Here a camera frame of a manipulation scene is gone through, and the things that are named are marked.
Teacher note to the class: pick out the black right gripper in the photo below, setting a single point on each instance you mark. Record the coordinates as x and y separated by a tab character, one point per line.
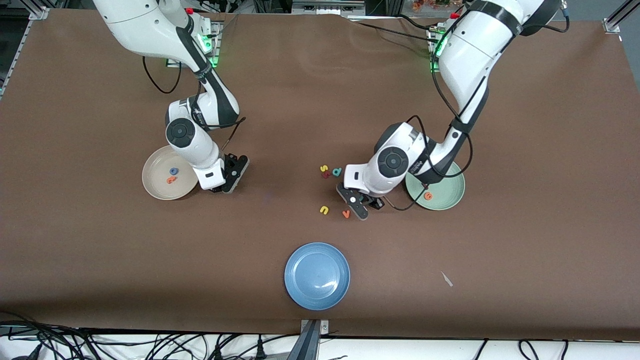
229	163

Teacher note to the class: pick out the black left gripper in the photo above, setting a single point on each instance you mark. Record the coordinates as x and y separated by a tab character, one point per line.
376	202

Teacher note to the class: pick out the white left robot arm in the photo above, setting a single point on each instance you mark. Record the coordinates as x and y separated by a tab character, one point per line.
475	55

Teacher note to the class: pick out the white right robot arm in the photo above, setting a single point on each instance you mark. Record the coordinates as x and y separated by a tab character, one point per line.
135	25

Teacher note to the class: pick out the yellow foam letter u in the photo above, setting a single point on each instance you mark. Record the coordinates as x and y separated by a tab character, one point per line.
326	212

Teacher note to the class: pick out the pale green round plate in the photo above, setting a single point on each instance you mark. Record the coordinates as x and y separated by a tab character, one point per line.
447	197

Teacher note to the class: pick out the beige round plate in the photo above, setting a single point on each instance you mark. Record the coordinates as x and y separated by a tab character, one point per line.
157	175

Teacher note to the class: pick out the blue round plate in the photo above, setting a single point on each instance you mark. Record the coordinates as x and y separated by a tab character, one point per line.
317	276

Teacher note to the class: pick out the small white paper scrap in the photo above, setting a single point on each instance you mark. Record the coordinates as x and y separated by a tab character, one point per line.
447	280

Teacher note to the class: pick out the brown table cover sheet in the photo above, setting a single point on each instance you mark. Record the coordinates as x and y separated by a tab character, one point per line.
100	250

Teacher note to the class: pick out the black power plug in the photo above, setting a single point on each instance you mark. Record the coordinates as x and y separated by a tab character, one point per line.
218	354
260	350

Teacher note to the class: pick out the orange dried flowers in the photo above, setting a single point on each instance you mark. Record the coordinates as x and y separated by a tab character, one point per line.
425	4

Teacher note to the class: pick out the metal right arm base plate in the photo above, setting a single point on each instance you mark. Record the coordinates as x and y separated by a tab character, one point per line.
218	50

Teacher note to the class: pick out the silver camera mount bracket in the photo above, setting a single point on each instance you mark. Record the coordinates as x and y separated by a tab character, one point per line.
324	327

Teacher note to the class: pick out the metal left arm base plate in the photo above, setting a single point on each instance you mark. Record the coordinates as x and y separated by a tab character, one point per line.
430	50

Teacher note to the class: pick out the silver metal frame piece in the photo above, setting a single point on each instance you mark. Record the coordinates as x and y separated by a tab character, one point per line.
327	9

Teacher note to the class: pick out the aluminium frame rail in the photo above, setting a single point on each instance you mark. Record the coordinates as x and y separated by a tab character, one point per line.
611	25
36	13

